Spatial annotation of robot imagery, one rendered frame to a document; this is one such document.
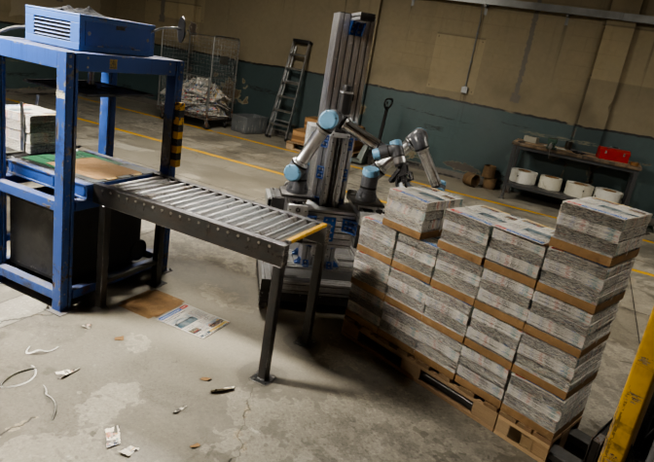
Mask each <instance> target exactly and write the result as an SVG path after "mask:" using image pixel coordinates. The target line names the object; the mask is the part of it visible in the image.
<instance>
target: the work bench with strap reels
mask: <svg viewBox="0 0 654 462"><path fill-rule="evenodd" d="M518 141H524V139H520V138H518V139H516V140H514V141H512V144H513V148H512V152H511V156H510V159H509V163H508V167H507V171H506V174H505V178H504V182H503V186H502V190H501V194H500V196H499V197H498V198H502V199H504V193H508V194H510V192H509V190H510V187H512V188H517V189H521V190H525V191H529V192H533V193H537V194H542V195H548V196H552V197H556V198H560V199H565V200H569V199H580V198H584V197H591V196H593V197H597V198H601V199H605V200H609V201H612V202H616V203H619V204H623V205H626V206H628V205H629V202H630V199H631V196H632V193H633V190H634V186H635V183H636V178H637V175H638V173H639V172H640V171H641V170H642V168H641V166H640V164H639V165H638V166H632V165H630V164H631V162H630V161H629V158H630V156H631V152H630V151H625V150H620V148H617V147H612V148H609V147H603V146H598V150H597V153H596V154H591V153H586V152H583V153H586V154H587V155H580V154H575V153H572V151H570V150H568V149H565V148H563V147H557V146H555V148H557V150H551V151H550V156H553V157H558V158H563V159H567V160H576V161H580V162H585V163H589V164H594V165H598V166H603V167H608V168H612V169H617V170H622V171H626V172H631V175H630V178H629V181H628V184H627V187H626V190H625V192H624V193H621V192H618V191H615V190H612V189H608V188H603V187H593V186H591V185H590V184H585V183H581V182H576V181H568V180H567V181H566V185H565V188H564V189H561V185H562V182H563V179H562V178H559V177H556V176H552V175H546V174H541V176H540V179H539V183H535V182H536V178H537V175H538V173H537V172H534V171H531V170H528V169H523V168H518V167H516V164H517V160H518V156H519V152H520V149H521V150H526V151H531V152H535V153H539V154H544V155H549V150H550V149H546V147H547V146H548V144H543V143H531V142H527V141H525V142H526V143H523V142H518ZM516 148H517V150H516ZM614 148H617V149H614ZM515 152H516V154H515ZM514 156H515V157H514ZM513 160H514V161H513ZM512 162H513V165H512ZM511 166H512V169H511ZM510 170H511V173H510ZM509 174H510V176H509ZM506 186H507V188H506ZM505 189H506V191H505ZM594 189H595V190H594ZM593 192H594V194H593ZM578 197H579V198H578Z"/></svg>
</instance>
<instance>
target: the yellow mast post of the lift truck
mask: <svg viewBox="0 0 654 462"><path fill-rule="evenodd" d="M653 393H654V306H653V309H652V312H651V314H650V317H649V320H648V323H647V326H646V328H645V331H644V334H643V337H642V339H641V342H640V345H639V348H638V351H637V353H636V357H635V360H634V362H633V365H632V368H631V371H630V373H629V376H628V379H627V382H626V385H625V387H624V390H623V393H622V396H621V398H620V401H619V404H618V407H617V409H616V411H615V414H614V417H613V420H612V422H611V425H610V428H609V431H608V433H607V436H606V439H605V442H604V444H603V447H602V450H601V453H600V456H599V460H598V462H625V461H626V458H627V456H628V453H629V450H630V448H631V445H632V444H633V446H634V443H635V441H636V436H637V434H638V431H639V429H640V426H641V423H642V421H643V418H644V415H645V414H646V411H647V408H648V406H649V403H650V401H651V398H652V395H653Z"/></svg>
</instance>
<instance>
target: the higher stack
mask: <svg viewBox="0 0 654 462"><path fill-rule="evenodd" d="M578 198H579V197H578ZM652 216H653V214H651V213H648V212H645V211H642V210H639V209H636V208H632V207H630V206H626V205H623V204H619V203H616V202H612V201H609V200H605V199H601V198H597V197H593V196H591V197H584V198H580V199H569V200H564V201H563V202H562V204H561V208H560V210H559V216H558V219H557V220H558V221H557V225H556V228H555V232H554V234H553V237H554V238H556V239H559V240H562V241H565V242H568V243H570V244H573V245H576V246H579V247H582V248H585V249H587V250H590V251H593V252H596V253H599V254H602V255H604V256H606V257H609V258H615V257H618V256H621V255H623V254H626V253H627V254H628V252H631V251H634V250H636V249H638V248H639V246H641V241H642V240H643V237H644V235H645V234H646V229H647V227H648V224H649V222H650V221H651V219H652V218H651V217H652ZM547 250H548V252H547V255H546V256H545V260H544V264H543V268H542V274H541V277H540V279H539V282H541V283H543V284H546V285H548V286H550V287H553V288H555V289H557V290H560V291H562V292H564V293H567V294H569V295H572V296H573V297H575V298H578V299H580V300H582V301H585V302H589V303H591V304H594V305H599V304H601V303H603V302H606V301H608V300H609V299H612V298H613V297H615V296H618V295H620V294H621V293H623V292H625V290H627V287H628V284H629V280H630V278H629V277H630V274H631V271H632V267H633V265H634V263H635V261H636V260H635V258H631V259H629V260H626V261H625V262H622V263H620V264H617V265H615V266H612V267H607V266H604V265H601V264H598V263H596V262H593V261H590V260H587V259H585V258H582V257H579V256H576V255H574V254H571V253H568V252H565V251H564V250H561V249H558V248H555V247H553V246H551V247H549V248H548V249H547ZM627 254H626V256H627ZM532 301H533V303H532V306H531V309H530V311H529V315H528V316H527V324H528V325H530V326H531V327H533V328H535V329H537V330H539V331H541V332H543V333H545V334H548V335H550V336H552V337H554V338H557V339H559V340H561V341H563V342H565V343H567V344H569V345H571V346H573V347H575V348H577V349H579V350H581V352H582V350H584V349H585V348H587V347H588V346H589V345H591V344H592V343H594V342H596V343H597V341H598V339H600V338H602V337H604V336H606V335H607V334H609V332H610V330H609V329H610V326H611V323H612V321H613V320H615V318H616V317H615V316H616V314H617V311H618V310H617V309H618V306H619V302H620V301H618V302H616V303H614V304H612V305H610V306H608V307H607V308H605V309H603V310H601V311H599V312H597V313H595V314H592V313H590V312H588V311H585V310H583V309H581V308H578V307H576V306H574V305H572V304H569V303H567V302H563V301H561V300H559V299H556V298H554V297H552V296H549V295H547V294H545V293H542V292H540V291H538V290H536V291H535V292H534V294H533V298H532ZM606 344H607V342H606V341H604V342H603V343H601V344H600V345H598V346H597V347H596V348H594V349H593V350H591V351H590V352H588V353H587V354H585V355H584V356H582V357H581V358H579V359H578V358H576V357H574V356H572V355H570V354H568V353H566V352H564V351H562V350H560V349H558V348H557V347H555V346H553V345H551V344H549V343H547V342H545V341H543V340H541V339H539V338H536V337H534V336H532V335H530V334H528V333H526V332H523V336H522V339H521V340H520V345H519V350H518V351H517V352H518V354H517V355H518V356H517V357H516V362H515V365H517V366H518V367H520V368H522V369H524V370H526V371H528V372H529V373H532V374H534V375H536V376H537V377H539V378H541V379H543V380H545V381H547V382H548V383H550V384H552V385H554V386H556V387H558V388H560V389H562V390H563V391H564V392H566V393H567V392H569V391H570V390H572V389H573V388H575V387H576V386H578V385H579V384H580V383H582V382H584V380H586V379H587V378H589V377H590V376H592V375H593V374H595V373H596V372H597V371H598V370H599V369H600V361H601V358H602V357H601V356H602V353H603V351H604V348H605V347H606ZM582 384H583V383H582ZM592 384H593V381H591V382H590V383H588V384H587V385H585V386H584V387H583V388H581V389H580V390H579V391H577V392H576V393H574V394H573V395H572V396H570V397H569V398H567V399H566V400H563V399H561V398H559V397H558V396H556V395H554V394H552V393H550V392H549V391H547V390H545V389H543V388H541V387H539V386H538V385H536V384H534V383H532V382H530V381H529V380H527V379H525V378H523V377H521V376H520V375H518V374H516V373H512V375H511V378H510V382H509V385H508V387H507V388H508V389H507V391H506V392H505V396H504V398H503V399H504V400H503V404H505V405H506V406H508V407H510V408H511V409H514V410H515V411H517V412H519V413H520V414H522V415H524V416H525V417H527V418H529V419H530V420H532V421H534V422H535V423H537V424H539V425H540V426H542V427H543V428H545V429H547V430H548V431H550V432H552V433H553V434H555V433H556V432H557V431H558V430H560V429H561V428H562V427H563V426H564V425H565V424H566V423H567V422H568V421H569V422H570V420H571V419H572V418H573V417H574V416H576V415H577V414H578V413H579V412H581V411H582V410H583V409H584V407H585V405H586V403H587V400H588V398H589V395H590V394H591V393H590V392H591V390H592V388H591V387H592ZM581 419H582V416H580V417H579V418H578V419H576V420H575V421H574V422H573V423H572V424H571V425H569V426H568V427H567V428H566V429H565V430H564V431H562V432H561V433H560V434H559V435H558V436H557V437H555V438H554V439H552V441H551V440H549V439H547V438H546V437H544V436H542V435H541V434H539V433H537V432H536V431H534V430H533V429H531V428H529V427H528V426H526V425H525V424H524V423H522V422H520V421H519V420H517V419H516V418H514V417H512V416H511V415H509V414H507V413H506V412H504V411H502V410H500V411H499V415H498V418H497V421H496V425H495V428H494V431H493V432H494V433H495V434H496V435H497V436H499V437H500V438H502V439H503V440H505V441H506V442H508V443H509V444H511V445H513V446H515V447H516V448H518V449H519V450H521V451H522V452H524V453H525V454H527V455H528V456H530V457H531V458H533V459H535V460H536V461H538V462H547V459H548V455H549V452H550V450H551V447H552V444H553V443H555V444H557V445H559V446H560V447H562V448H564V446H565V443H566V440H567V437H568V434H569V431H570V428H572V427H575V428H577V429H578V427H579V424H580V421H581Z"/></svg>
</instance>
